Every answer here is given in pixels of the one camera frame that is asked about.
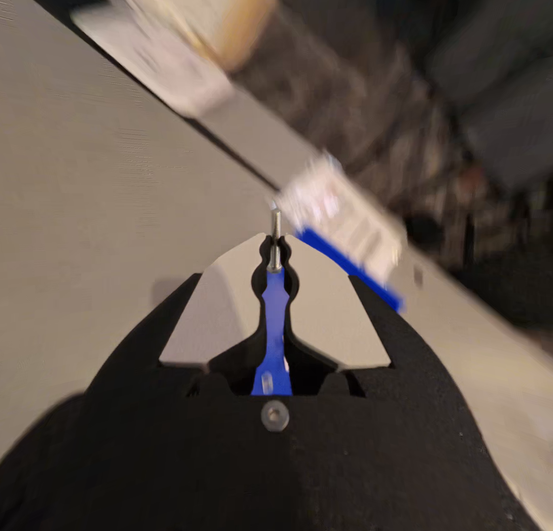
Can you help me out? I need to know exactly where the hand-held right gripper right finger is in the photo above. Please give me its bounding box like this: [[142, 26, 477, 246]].
[[282, 233, 394, 371]]

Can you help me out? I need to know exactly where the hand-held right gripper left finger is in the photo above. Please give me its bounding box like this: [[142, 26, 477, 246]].
[[159, 233, 274, 373]]

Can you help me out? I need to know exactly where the blue plastic bin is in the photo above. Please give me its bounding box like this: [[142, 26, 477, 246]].
[[251, 225, 405, 397]]

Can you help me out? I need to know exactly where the small thin steel bolt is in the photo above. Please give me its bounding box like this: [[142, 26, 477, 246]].
[[267, 210, 283, 273]]

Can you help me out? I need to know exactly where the printed white paper sheet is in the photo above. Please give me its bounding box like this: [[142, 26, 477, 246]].
[[275, 153, 408, 282]]

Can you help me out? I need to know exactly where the blurred white paper sheet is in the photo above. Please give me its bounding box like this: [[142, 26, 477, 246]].
[[70, 3, 236, 113]]

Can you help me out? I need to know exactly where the blurred tan object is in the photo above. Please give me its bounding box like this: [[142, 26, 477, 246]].
[[108, 0, 288, 71]]

